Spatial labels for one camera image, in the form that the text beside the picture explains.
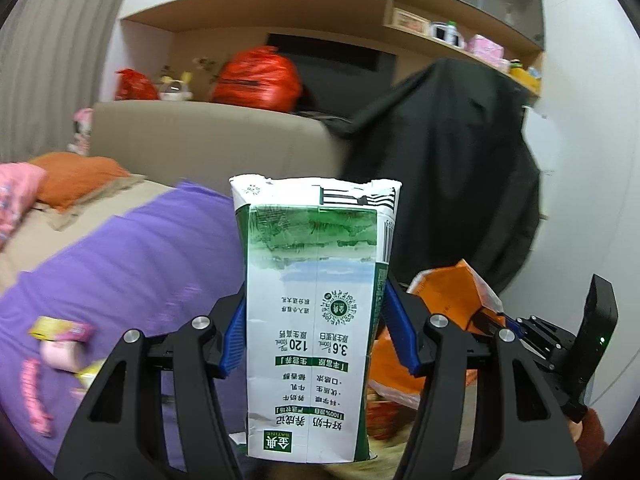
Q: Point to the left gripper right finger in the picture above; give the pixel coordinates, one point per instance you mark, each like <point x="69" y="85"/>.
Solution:
<point x="520" y="431"/>

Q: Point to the pink small bottle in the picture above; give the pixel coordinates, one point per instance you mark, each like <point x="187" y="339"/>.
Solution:
<point x="65" y="355"/>

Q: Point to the small red plastic bag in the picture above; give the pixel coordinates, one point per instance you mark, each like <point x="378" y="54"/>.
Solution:
<point x="132" y="85"/>

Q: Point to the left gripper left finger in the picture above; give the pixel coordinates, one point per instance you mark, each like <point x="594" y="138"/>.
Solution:
<point x="117" y="431"/>

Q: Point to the grey pleated curtain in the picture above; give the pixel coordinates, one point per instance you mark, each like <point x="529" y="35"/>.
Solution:
<point x="52" y="57"/>

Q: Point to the pink box on shelf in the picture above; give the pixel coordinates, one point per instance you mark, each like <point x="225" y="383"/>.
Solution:
<point x="486" y="50"/>

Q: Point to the white toy with ears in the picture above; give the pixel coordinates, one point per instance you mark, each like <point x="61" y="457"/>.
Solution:
<point x="175" y="89"/>

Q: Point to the pink plush toy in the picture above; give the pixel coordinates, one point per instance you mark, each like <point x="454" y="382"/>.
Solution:
<point x="82" y="132"/>

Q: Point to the green white milk carton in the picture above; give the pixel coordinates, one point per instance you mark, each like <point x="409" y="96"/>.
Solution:
<point x="317" y="253"/>

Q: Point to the large red plastic bag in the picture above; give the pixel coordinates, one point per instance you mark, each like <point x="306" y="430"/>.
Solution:
<point x="259" y="78"/>

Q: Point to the picture frame on shelf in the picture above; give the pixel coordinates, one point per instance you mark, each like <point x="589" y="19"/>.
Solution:
<point x="411" y="23"/>

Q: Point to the yellow pink chips bag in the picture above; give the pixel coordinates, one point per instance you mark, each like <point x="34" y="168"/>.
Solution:
<point x="56" y="329"/>

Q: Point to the black jacket on chair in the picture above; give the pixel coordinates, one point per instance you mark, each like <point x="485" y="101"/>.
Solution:
<point x="452" y="136"/>

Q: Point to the beige padded headboard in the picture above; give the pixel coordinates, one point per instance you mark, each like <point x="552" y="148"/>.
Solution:
<point x="209" y="143"/>

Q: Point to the beige bed sheet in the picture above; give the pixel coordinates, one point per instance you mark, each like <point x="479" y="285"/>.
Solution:
<point x="44" y="232"/>

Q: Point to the orange pillow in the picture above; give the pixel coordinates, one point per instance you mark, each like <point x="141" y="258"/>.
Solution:
<point x="70" y="177"/>

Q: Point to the pink duvet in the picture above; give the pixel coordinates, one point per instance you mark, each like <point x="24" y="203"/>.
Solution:
<point x="19" y="185"/>

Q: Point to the orange snack bag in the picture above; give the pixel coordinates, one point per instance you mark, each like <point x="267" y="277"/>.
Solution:
<point x="459" y="293"/>

